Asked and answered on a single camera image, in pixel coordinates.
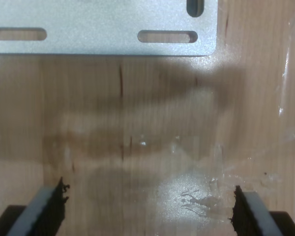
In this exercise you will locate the grey slotted metal plate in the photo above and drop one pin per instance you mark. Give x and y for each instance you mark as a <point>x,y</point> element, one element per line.
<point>100,24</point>

